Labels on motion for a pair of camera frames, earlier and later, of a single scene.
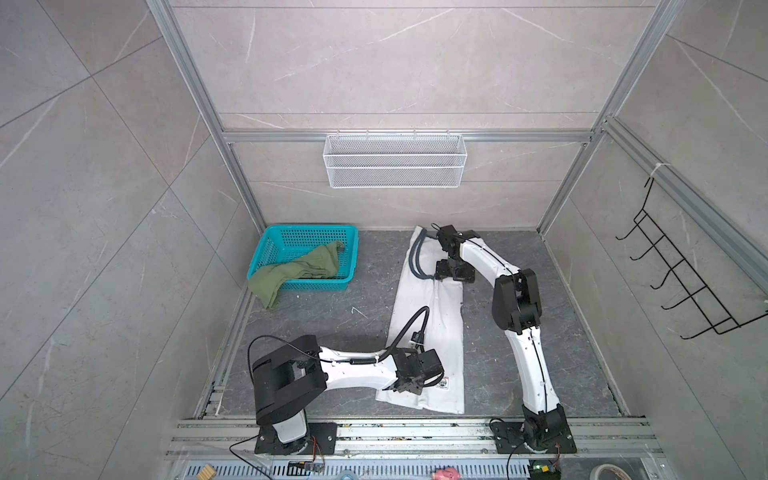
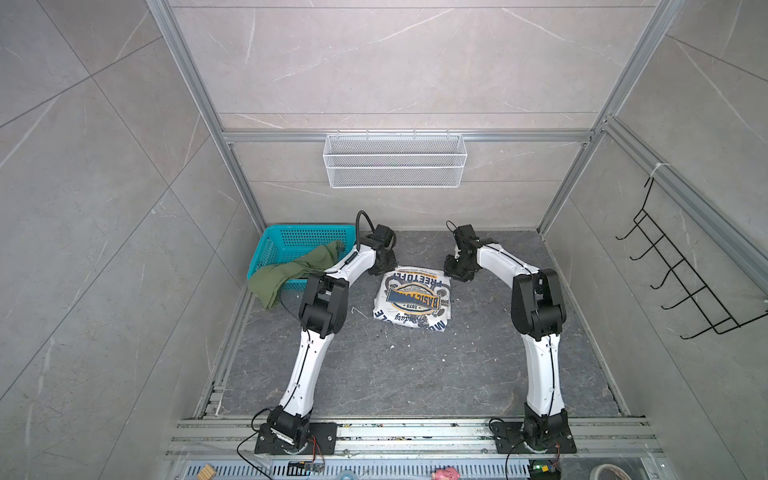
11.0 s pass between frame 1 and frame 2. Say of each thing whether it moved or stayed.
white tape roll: stayed
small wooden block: stayed
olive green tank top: stayed
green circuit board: stayed
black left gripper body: moved
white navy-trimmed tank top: moved
